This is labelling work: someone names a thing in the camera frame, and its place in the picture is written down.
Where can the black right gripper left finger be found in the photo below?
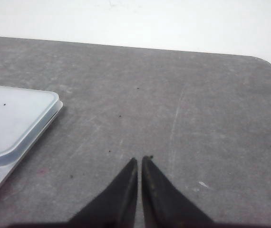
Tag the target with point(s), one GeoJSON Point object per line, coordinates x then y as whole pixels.
{"type": "Point", "coordinates": [115, 206]}

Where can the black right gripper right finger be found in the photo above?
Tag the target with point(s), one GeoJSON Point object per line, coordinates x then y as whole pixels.
{"type": "Point", "coordinates": [164, 206]}

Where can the silver digital kitchen scale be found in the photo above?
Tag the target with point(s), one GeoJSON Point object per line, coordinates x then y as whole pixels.
{"type": "Point", "coordinates": [24, 115]}

